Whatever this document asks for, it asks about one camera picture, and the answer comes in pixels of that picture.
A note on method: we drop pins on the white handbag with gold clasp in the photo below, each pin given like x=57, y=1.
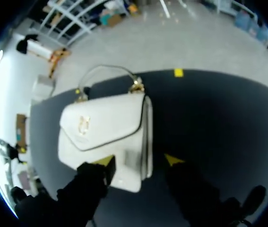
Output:
x=100, y=132

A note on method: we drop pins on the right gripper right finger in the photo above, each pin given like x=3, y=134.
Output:
x=188, y=189

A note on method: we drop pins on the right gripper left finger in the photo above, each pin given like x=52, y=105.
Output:
x=81, y=189

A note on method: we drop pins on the yellow tape mark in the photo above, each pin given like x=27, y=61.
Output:
x=77, y=91
x=178, y=72

